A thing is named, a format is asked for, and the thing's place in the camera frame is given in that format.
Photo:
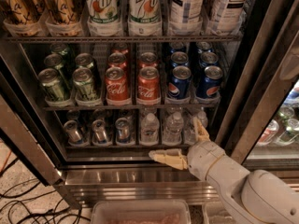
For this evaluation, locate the gold lacroix can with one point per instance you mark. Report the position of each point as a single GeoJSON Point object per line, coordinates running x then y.
{"type": "Point", "coordinates": [22, 11]}
{"type": "Point", "coordinates": [64, 12]}

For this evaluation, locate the silver can bottom right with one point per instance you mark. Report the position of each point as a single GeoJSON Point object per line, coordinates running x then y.
{"type": "Point", "coordinates": [123, 130]}

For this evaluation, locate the red coca-cola can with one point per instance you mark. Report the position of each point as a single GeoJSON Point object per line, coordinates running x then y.
{"type": "Point", "coordinates": [117, 60]}
{"type": "Point", "coordinates": [148, 84]}
{"type": "Point", "coordinates": [148, 59]}
{"type": "Point", "coordinates": [116, 85]}

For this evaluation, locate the green soda can front left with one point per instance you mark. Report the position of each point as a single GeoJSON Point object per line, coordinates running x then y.
{"type": "Point", "coordinates": [53, 85]}

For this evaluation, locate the white tea can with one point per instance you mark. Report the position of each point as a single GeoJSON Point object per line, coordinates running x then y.
{"type": "Point", "coordinates": [226, 11]}
{"type": "Point", "coordinates": [185, 11]}

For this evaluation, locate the white 7up can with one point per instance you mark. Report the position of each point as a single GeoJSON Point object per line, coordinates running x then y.
{"type": "Point", "coordinates": [144, 11]}
{"type": "Point", "coordinates": [103, 11]}

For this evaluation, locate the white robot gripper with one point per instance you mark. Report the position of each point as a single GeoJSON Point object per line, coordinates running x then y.
{"type": "Point", "coordinates": [202, 158]}

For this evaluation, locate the clear plastic bin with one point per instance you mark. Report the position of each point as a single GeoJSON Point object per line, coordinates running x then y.
{"type": "Point", "coordinates": [141, 212]}
{"type": "Point", "coordinates": [215, 213]}

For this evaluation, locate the blue pepsi can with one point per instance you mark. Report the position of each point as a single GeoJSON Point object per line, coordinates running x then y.
{"type": "Point", "coordinates": [179, 58]}
{"type": "Point", "coordinates": [210, 82]}
{"type": "Point", "coordinates": [179, 82]}
{"type": "Point", "coordinates": [208, 59]}

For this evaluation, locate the white tea can left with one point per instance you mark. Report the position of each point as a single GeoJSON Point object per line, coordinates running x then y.
{"type": "Point", "coordinates": [185, 11]}

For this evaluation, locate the silver can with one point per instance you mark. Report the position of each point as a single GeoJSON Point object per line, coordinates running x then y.
{"type": "Point", "coordinates": [75, 136]}
{"type": "Point", "coordinates": [100, 135]}
{"type": "Point", "coordinates": [123, 130]}

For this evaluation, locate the clear plastic bin left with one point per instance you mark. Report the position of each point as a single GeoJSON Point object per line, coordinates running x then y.
{"type": "Point", "coordinates": [141, 212]}

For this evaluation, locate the red Coca-Cola can front left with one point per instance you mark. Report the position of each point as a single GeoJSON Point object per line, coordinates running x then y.
{"type": "Point", "coordinates": [116, 85]}

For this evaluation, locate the silver can bottom middle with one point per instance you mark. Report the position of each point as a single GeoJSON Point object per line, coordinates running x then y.
{"type": "Point", "coordinates": [100, 135]}

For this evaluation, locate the steel fridge door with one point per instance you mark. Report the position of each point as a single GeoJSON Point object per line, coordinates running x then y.
{"type": "Point", "coordinates": [265, 136]}

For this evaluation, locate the green soda can front right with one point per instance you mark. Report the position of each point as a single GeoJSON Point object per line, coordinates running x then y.
{"type": "Point", "coordinates": [84, 83]}

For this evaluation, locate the white 7UP can left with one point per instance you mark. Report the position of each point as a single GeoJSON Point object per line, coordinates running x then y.
{"type": "Point", "coordinates": [103, 11]}

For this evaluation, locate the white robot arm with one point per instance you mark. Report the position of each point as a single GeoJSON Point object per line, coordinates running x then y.
{"type": "Point", "coordinates": [257, 197]}

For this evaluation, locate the clear water bottle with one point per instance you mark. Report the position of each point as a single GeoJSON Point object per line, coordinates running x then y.
{"type": "Point", "coordinates": [172, 129]}
{"type": "Point", "coordinates": [149, 133]}
{"type": "Point", "coordinates": [190, 130]}

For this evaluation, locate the silver can bottom left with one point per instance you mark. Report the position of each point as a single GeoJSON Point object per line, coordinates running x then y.
{"type": "Point", "coordinates": [75, 136]}

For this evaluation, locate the gold LaCroix can left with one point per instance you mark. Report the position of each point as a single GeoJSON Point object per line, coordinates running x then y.
{"type": "Point", "coordinates": [22, 11]}

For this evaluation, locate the red Coca-Cola can front right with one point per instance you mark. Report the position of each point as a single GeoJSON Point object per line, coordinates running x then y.
{"type": "Point", "coordinates": [148, 84]}

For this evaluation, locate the green soda can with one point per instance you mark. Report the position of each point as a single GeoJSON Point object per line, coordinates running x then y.
{"type": "Point", "coordinates": [84, 83]}
{"type": "Point", "coordinates": [86, 60]}
{"type": "Point", "coordinates": [56, 61]}
{"type": "Point", "coordinates": [53, 85]}

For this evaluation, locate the white 7UP can right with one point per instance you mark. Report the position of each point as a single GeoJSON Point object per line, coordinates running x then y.
{"type": "Point", "coordinates": [144, 11]}

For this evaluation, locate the blue Pepsi can front left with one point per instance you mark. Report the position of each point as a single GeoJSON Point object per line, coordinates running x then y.
{"type": "Point", "coordinates": [179, 82]}

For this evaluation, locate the gold LaCroix can right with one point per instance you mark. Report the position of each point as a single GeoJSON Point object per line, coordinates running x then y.
{"type": "Point", "coordinates": [64, 12]}

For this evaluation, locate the white tea can right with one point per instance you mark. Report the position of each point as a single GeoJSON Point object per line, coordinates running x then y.
{"type": "Point", "coordinates": [226, 11]}

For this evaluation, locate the blue Pepsi can front right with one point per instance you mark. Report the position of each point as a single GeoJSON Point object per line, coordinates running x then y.
{"type": "Point", "coordinates": [210, 82]}

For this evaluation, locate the clear plastic bin right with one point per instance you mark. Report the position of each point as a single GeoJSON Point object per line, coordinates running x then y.
{"type": "Point", "coordinates": [215, 213]}

